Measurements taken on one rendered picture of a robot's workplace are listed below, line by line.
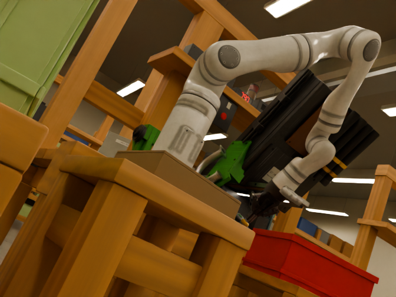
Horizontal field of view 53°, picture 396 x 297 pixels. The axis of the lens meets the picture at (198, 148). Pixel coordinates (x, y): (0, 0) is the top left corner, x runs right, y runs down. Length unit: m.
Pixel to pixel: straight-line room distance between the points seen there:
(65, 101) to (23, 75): 1.33
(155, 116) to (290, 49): 0.92
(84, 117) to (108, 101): 9.90
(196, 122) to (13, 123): 0.59
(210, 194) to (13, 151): 0.51
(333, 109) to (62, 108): 1.01
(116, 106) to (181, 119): 0.98
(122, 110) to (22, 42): 1.51
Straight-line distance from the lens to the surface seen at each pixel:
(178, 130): 0.83
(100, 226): 0.63
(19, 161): 0.29
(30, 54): 0.32
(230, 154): 1.61
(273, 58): 0.96
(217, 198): 0.76
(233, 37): 2.11
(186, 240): 1.17
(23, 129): 0.29
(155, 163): 0.70
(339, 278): 1.20
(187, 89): 0.88
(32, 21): 0.32
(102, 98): 1.78
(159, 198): 0.66
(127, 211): 0.65
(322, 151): 1.21
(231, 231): 0.76
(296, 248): 1.10
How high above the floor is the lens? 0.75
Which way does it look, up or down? 15 degrees up
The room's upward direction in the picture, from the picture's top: 24 degrees clockwise
